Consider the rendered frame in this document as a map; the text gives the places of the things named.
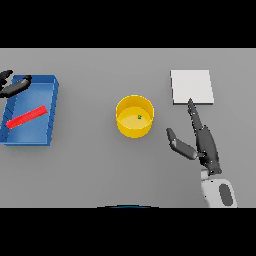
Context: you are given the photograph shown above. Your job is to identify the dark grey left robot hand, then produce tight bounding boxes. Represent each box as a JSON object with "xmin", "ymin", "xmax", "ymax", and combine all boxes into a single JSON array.
[{"xmin": 0, "ymin": 69, "xmax": 33, "ymax": 99}]

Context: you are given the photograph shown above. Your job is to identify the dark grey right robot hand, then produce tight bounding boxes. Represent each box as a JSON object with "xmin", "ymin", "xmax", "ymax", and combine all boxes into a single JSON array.
[{"xmin": 165, "ymin": 97, "xmax": 223, "ymax": 177}]

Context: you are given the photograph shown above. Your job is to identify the blue tray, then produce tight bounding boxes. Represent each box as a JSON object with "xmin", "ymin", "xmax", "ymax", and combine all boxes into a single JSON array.
[{"xmin": 0, "ymin": 74, "xmax": 60, "ymax": 147}]

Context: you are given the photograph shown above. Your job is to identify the yellow bowl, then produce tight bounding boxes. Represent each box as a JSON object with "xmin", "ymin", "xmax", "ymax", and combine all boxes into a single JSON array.
[{"xmin": 115, "ymin": 94, "xmax": 155, "ymax": 139}]

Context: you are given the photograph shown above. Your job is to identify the pale square scale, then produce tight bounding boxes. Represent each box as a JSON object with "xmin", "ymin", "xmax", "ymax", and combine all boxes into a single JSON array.
[{"xmin": 170, "ymin": 69, "xmax": 215, "ymax": 106}]

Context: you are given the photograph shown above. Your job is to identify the red beaker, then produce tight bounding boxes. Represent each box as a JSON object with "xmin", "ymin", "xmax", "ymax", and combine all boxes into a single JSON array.
[{"xmin": 5, "ymin": 105, "xmax": 48, "ymax": 130}]

